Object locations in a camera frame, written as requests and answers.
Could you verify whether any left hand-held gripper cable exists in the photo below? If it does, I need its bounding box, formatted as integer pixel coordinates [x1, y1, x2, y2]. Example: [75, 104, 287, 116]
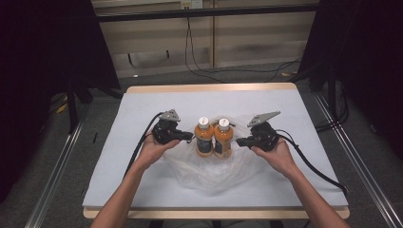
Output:
[124, 112, 165, 178]

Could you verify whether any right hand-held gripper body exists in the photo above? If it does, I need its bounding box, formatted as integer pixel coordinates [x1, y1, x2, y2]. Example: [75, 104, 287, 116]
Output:
[246, 110, 281, 152]

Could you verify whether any black curtain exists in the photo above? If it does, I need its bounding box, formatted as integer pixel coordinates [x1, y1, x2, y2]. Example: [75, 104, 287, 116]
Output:
[296, 0, 403, 160]
[0, 0, 122, 203]

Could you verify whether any person's left hand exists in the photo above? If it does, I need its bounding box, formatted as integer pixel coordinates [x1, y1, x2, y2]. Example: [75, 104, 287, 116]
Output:
[136, 137, 181, 172]

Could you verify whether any orange juice bottle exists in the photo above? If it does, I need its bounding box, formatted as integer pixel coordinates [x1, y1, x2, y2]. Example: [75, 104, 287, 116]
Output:
[194, 116, 215, 158]
[213, 118, 235, 161]

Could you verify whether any clear plastic bag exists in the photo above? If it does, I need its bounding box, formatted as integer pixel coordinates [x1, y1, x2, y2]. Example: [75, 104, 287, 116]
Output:
[163, 114, 271, 195]

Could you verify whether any hand-held gripper cable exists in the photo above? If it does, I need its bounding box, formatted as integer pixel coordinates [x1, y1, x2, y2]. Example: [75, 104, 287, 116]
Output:
[275, 128, 349, 197]
[124, 112, 165, 178]

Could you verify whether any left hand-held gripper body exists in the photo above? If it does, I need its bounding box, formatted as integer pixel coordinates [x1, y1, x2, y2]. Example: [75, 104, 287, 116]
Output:
[151, 108, 182, 145]

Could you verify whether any black wall cable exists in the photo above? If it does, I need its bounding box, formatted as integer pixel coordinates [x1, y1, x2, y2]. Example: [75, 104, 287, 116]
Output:
[187, 17, 302, 74]
[184, 17, 224, 84]

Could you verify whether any white wall outlet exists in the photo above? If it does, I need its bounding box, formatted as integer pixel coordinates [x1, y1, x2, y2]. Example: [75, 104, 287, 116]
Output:
[180, 0, 203, 10]

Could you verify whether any wooden table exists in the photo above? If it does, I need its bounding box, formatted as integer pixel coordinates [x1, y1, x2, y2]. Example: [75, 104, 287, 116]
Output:
[83, 83, 351, 228]

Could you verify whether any right hand-held gripper cable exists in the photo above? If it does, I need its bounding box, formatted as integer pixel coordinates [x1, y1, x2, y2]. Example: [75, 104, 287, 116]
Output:
[275, 128, 349, 197]

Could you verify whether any bundle of black floor cables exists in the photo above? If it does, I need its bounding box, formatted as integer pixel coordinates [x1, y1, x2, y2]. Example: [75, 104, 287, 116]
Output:
[315, 88, 350, 133]

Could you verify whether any black horizontal bar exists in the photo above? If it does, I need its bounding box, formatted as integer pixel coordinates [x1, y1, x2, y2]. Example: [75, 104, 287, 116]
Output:
[96, 3, 319, 23]

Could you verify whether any white table mat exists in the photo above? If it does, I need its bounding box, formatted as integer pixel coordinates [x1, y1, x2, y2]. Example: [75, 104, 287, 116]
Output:
[82, 88, 349, 209]

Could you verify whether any metal floor rail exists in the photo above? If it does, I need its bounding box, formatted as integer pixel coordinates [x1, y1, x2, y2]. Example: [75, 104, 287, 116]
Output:
[313, 91, 403, 228]
[24, 117, 87, 228]

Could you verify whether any person's right hand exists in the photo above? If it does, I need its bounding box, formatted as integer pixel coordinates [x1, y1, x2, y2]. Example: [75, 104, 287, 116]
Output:
[251, 137, 300, 179]

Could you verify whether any black metal stand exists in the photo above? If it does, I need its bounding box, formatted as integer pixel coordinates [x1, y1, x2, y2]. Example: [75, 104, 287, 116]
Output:
[326, 67, 339, 123]
[65, 80, 93, 135]

